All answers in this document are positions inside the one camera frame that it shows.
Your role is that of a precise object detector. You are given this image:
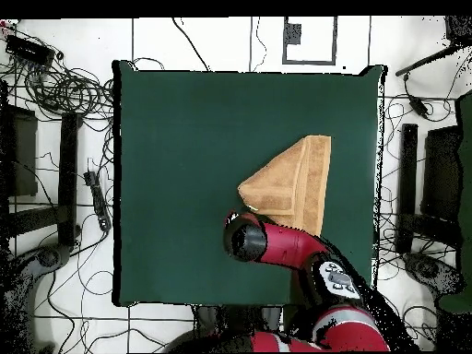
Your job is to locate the tan terry towel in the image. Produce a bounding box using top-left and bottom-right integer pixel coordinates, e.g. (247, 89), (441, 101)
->
(237, 135), (332, 237)

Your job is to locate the dark green table cloth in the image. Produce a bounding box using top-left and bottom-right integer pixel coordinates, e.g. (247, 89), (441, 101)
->
(112, 58), (388, 309)

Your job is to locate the black power strip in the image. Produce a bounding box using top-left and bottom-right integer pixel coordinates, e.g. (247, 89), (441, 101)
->
(83, 170), (112, 233)

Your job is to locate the black upright bar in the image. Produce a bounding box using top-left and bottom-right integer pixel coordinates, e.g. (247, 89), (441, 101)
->
(395, 123), (419, 254)
(57, 112), (80, 247)

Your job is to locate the dark stand base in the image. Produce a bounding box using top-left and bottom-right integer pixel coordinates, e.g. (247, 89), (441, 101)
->
(0, 242), (72, 353)
(402, 252), (466, 298)

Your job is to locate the dark grey square plate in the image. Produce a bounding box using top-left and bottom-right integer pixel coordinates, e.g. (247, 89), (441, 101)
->
(283, 22), (302, 46)

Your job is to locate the dark box panel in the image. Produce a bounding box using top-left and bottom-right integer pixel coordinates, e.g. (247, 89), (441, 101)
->
(420, 124), (466, 224)
(0, 102), (39, 198)

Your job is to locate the black power adapter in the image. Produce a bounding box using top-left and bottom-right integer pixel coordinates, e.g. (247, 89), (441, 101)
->
(407, 96), (431, 120)

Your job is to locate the black tripod boom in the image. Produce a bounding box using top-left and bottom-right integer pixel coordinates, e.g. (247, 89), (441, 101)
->
(395, 15), (472, 77)

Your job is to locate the grey square frame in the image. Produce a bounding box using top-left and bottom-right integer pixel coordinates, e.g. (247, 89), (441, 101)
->
(282, 16), (338, 66)

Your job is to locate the long black cable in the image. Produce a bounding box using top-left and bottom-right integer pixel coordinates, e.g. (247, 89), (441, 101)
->
(171, 17), (212, 72)

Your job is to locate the black cable bundle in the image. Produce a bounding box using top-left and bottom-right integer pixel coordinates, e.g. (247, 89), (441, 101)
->
(21, 62), (114, 123)

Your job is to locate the black network switch box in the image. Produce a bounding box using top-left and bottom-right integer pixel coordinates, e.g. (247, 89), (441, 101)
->
(5, 33), (56, 68)

